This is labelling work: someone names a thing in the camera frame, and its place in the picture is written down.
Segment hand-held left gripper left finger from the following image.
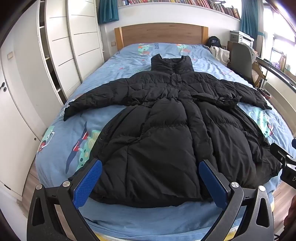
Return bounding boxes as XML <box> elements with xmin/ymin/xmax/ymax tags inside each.
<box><xmin>27</xmin><ymin>159</ymin><xmax>102</xmax><ymax>241</ymax></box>

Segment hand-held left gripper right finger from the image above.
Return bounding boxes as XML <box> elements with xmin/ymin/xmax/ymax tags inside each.
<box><xmin>198</xmin><ymin>159</ymin><xmax>275</xmax><ymax>241</ymax></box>

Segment black puffer coat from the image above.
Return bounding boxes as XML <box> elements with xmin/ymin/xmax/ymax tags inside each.
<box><xmin>63</xmin><ymin>54</ymin><xmax>282</xmax><ymax>208</ymax></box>

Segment white clothes pile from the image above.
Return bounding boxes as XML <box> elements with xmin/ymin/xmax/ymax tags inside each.
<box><xmin>210</xmin><ymin>46</ymin><xmax>231</xmax><ymax>66</ymax></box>

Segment bed with blue printed sheet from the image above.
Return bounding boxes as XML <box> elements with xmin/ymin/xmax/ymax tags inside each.
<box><xmin>35</xmin><ymin>43</ymin><xmax>296</xmax><ymax>240</ymax></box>

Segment grey chair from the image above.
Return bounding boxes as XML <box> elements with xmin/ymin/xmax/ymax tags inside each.
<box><xmin>231</xmin><ymin>42</ymin><xmax>258</xmax><ymax>80</ymax></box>

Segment white wardrobe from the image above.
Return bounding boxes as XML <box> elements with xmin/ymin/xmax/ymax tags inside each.
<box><xmin>37</xmin><ymin>0</ymin><xmax>105</xmax><ymax>106</ymax></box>

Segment black backpack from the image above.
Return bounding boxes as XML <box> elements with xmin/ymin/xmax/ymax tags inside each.
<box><xmin>206</xmin><ymin>36</ymin><xmax>222</xmax><ymax>50</ymax></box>

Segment white printer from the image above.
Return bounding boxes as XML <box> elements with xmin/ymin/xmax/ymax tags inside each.
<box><xmin>230</xmin><ymin>30</ymin><xmax>255</xmax><ymax>48</ymax></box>

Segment teal curtain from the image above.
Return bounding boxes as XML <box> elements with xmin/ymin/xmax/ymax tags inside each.
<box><xmin>239</xmin><ymin>0</ymin><xmax>264</xmax><ymax>44</ymax></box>
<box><xmin>98</xmin><ymin>0</ymin><xmax>119</xmax><ymax>25</ymax></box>

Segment wooden headboard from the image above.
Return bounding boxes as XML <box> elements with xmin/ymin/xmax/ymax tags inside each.
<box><xmin>114</xmin><ymin>23</ymin><xmax>209</xmax><ymax>51</ymax></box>

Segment row of books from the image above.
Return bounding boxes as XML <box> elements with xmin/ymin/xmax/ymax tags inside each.
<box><xmin>117</xmin><ymin>0</ymin><xmax>241</xmax><ymax>19</ymax></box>

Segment metal rail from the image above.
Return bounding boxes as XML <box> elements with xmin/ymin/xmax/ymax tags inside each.
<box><xmin>254</xmin><ymin>57</ymin><xmax>296</xmax><ymax>90</ymax></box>

